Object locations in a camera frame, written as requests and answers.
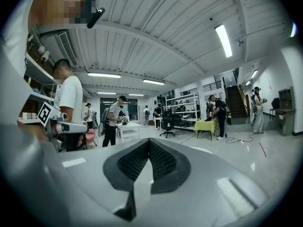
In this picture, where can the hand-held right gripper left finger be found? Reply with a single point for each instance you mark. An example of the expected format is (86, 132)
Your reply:
(132, 164)

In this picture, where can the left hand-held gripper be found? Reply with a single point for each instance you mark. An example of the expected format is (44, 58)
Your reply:
(62, 126)

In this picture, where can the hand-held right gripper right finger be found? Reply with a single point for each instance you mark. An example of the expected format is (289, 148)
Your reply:
(165, 164)

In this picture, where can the pink chair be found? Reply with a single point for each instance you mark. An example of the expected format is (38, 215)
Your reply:
(90, 136)

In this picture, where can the white mug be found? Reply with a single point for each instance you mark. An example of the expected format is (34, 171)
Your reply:
(33, 115)
(25, 115)

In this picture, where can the small white table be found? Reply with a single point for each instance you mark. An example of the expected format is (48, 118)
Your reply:
(129, 129)

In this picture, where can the black office chair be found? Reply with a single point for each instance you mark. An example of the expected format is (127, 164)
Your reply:
(167, 124)

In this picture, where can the table with yellow cloth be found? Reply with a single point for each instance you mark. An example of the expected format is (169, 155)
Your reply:
(204, 125)

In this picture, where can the white storage rack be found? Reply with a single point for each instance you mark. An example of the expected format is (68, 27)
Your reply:
(182, 107)

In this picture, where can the long ceiling light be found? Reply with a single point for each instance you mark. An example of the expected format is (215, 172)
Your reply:
(223, 40)
(104, 75)
(254, 73)
(154, 81)

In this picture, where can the white ceiling air conditioner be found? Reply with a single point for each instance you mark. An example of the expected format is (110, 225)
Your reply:
(64, 46)

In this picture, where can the dark staircase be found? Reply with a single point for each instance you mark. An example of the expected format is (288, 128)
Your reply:
(236, 103)

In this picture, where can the person's head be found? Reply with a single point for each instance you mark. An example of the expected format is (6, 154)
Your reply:
(56, 6)

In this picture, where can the grey wooden cabinet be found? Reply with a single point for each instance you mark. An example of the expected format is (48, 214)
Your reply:
(287, 112)

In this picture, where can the white wall shelf unit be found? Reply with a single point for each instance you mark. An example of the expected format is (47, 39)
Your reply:
(38, 74)

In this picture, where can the black head-worn camera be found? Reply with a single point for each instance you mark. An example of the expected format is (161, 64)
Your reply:
(94, 15)

